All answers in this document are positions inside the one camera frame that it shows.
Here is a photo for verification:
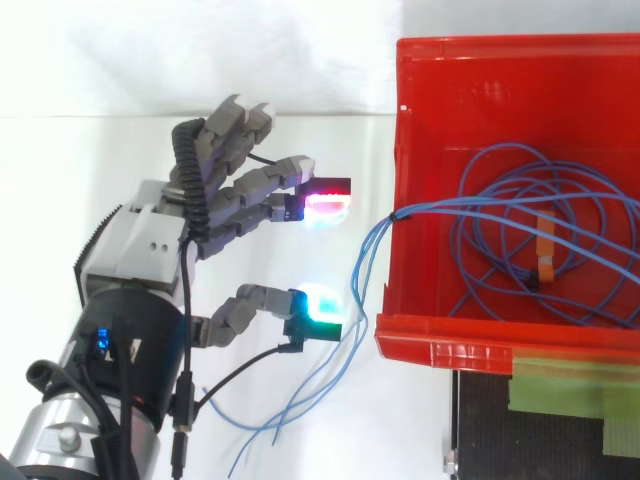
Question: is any blue cable bundle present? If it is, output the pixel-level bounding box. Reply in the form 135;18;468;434
201;141;640;479

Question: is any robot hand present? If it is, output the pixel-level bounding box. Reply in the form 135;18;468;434
72;93;354;352

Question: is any orange tape strip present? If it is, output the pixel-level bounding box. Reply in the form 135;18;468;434
533;210;557;284

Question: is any black coiled cable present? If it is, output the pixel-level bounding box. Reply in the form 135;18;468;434
169;118;212;480

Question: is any red bin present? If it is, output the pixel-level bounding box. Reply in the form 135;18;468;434
374;33;640;375

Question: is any black stand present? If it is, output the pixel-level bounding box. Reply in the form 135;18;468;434
441;355;640;480

